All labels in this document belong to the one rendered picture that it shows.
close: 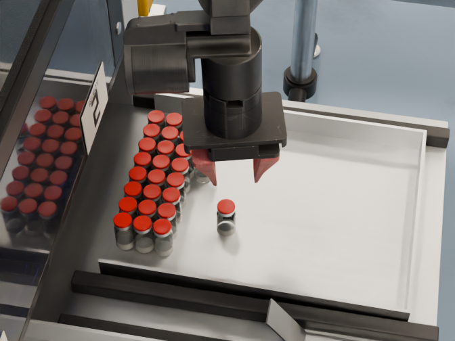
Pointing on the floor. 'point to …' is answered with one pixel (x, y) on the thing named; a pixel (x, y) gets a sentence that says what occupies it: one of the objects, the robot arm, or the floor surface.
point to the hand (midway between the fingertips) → (235, 174)
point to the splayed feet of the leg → (302, 91)
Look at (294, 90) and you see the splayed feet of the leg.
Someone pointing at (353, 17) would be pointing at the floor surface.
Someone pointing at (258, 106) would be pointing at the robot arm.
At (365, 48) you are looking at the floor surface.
